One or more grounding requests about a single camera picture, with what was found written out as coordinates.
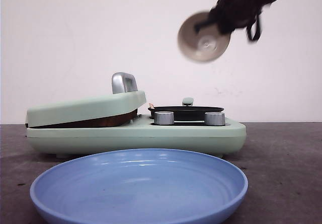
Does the silver control knob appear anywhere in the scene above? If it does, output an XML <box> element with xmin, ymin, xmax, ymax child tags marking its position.
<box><xmin>204</xmin><ymin>112</ymin><xmax>226</xmax><ymax>126</ymax></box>
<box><xmin>154</xmin><ymin>111</ymin><xmax>174</xmax><ymax>125</ymax></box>

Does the left silver control knob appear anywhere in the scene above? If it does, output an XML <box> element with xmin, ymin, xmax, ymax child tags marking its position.
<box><xmin>154</xmin><ymin>111</ymin><xmax>174</xmax><ymax>125</ymax></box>

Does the mint green breakfast maker base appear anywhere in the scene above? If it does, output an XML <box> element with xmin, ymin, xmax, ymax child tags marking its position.
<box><xmin>27</xmin><ymin>115</ymin><xmax>247</xmax><ymax>156</ymax></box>

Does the blue plate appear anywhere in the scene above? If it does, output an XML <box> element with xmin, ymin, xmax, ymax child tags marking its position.
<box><xmin>30</xmin><ymin>148</ymin><xmax>248</xmax><ymax>223</ymax></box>

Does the black frying pan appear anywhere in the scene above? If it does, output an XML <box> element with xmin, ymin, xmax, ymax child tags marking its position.
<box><xmin>148</xmin><ymin>97</ymin><xmax>224</xmax><ymax>121</ymax></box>

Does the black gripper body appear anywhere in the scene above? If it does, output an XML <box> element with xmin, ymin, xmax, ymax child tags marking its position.
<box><xmin>194</xmin><ymin>0</ymin><xmax>276</xmax><ymax>42</ymax></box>

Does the bread slice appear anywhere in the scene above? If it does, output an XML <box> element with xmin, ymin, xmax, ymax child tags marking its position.
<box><xmin>32</xmin><ymin>109</ymin><xmax>138</xmax><ymax>129</ymax></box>

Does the beige ceramic bowl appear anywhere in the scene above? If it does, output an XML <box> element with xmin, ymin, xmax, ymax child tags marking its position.
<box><xmin>177</xmin><ymin>11</ymin><xmax>231</xmax><ymax>62</ymax></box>

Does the mint green sandwich maker lid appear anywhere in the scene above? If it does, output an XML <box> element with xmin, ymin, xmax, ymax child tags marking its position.
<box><xmin>26</xmin><ymin>72</ymin><xmax>146</xmax><ymax>128</ymax></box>

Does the right silver control knob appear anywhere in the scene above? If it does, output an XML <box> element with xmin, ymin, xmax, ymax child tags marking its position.
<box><xmin>204</xmin><ymin>112</ymin><xmax>226</xmax><ymax>126</ymax></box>

